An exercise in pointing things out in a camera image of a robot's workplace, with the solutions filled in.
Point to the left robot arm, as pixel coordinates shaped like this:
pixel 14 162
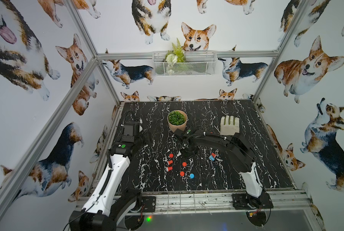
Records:
pixel 101 212

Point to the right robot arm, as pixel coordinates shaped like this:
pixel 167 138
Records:
pixel 240 155

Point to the beige plant pot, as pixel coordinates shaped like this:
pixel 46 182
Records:
pixel 181 127

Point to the green fern with flower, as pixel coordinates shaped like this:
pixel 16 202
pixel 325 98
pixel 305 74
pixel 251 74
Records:
pixel 175 58

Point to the white wire wall basket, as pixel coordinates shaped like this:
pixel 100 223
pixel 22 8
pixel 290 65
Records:
pixel 197 64

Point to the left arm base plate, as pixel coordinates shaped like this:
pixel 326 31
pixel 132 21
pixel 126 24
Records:
pixel 147 204

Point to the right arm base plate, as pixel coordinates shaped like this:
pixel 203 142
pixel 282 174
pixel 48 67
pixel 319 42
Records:
pixel 247 202

